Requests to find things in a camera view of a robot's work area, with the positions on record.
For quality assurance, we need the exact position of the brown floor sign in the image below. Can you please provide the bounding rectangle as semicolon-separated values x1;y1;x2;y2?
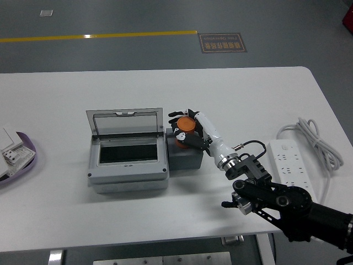
198;33;248;54

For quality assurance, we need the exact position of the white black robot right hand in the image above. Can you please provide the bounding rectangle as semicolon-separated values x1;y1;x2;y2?
168;108;235;168

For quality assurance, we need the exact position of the yellow floor tape line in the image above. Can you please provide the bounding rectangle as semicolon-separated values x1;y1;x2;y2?
0;29;198;44

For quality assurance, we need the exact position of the grey cube with round hole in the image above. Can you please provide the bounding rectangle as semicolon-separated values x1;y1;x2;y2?
165;127;205;171

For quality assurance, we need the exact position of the purple tray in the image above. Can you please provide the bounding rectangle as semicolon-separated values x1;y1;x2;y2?
0;131;39;188

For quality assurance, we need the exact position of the metal table bracket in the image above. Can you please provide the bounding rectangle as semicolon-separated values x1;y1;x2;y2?
222;236;245;246

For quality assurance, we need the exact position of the orange cylinder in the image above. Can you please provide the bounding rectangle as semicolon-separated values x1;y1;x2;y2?
174;116;197;150

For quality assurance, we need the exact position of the grey table leg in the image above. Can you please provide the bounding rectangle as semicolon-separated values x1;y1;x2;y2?
48;250;63;265
256;234;276;265

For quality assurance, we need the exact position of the white blank switch panel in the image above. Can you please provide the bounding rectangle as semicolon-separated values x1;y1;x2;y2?
0;127;16;152

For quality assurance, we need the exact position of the metal base plate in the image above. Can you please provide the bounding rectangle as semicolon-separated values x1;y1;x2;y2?
93;251;232;265

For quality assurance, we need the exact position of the grey box with clear lid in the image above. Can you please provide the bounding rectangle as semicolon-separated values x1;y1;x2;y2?
85;107;169;194

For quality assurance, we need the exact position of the white plastic frame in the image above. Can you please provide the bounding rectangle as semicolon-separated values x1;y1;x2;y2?
0;134;37;178

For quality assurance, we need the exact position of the red object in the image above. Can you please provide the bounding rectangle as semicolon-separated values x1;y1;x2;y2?
341;4;353;30

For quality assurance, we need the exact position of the white power cord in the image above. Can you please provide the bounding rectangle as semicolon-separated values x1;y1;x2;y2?
276;117;345;205

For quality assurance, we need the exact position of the white socket module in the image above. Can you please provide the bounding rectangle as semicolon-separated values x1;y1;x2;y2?
1;149;18;166

